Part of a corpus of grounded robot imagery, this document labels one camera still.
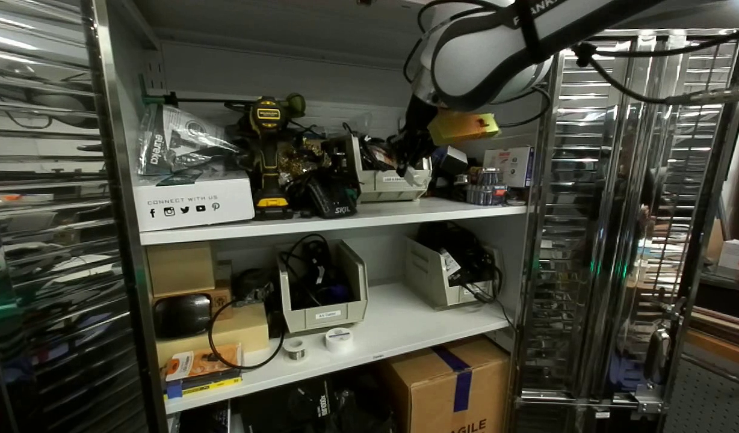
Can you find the yellow object under arm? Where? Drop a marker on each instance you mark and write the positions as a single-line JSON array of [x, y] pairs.
[[459, 126]]

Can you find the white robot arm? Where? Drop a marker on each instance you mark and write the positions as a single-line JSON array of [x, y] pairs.
[[481, 51]]

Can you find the white upper bin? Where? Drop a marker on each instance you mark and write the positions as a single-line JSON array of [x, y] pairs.
[[378, 177]]

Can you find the white storage bin right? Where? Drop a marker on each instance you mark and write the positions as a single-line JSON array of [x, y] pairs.
[[445, 281]]

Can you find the metal shelving unit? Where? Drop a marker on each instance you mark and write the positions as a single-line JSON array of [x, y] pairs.
[[395, 322]]

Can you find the white tape roll right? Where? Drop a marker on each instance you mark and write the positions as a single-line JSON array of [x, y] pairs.
[[338, 340]]

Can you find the white tape roll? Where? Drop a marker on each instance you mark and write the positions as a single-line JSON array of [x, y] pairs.
[[338, 340], [295, 348]]

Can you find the white tape roll left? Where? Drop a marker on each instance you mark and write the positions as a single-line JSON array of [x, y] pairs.
[[295, 348]]

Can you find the cardboard box with blue tape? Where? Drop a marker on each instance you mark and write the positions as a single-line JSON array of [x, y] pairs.
[[454, 388]]

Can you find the clear plastic bag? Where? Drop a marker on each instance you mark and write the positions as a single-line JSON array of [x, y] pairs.
[[174, 140]]

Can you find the black round pouch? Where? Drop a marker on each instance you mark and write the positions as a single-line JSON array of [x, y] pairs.
[[181, 317]]

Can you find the white box with social icons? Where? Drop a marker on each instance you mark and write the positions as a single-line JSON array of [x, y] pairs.
[[203, 203]]

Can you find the colourful flat box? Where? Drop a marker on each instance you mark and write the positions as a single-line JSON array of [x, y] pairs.
[[194, 372]]

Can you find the grey storage bin with cables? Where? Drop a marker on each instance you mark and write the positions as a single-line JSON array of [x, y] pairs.
[[320, 284]]

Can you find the yellow black cordless drill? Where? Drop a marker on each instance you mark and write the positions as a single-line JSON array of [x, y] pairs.
[[282, 157]]

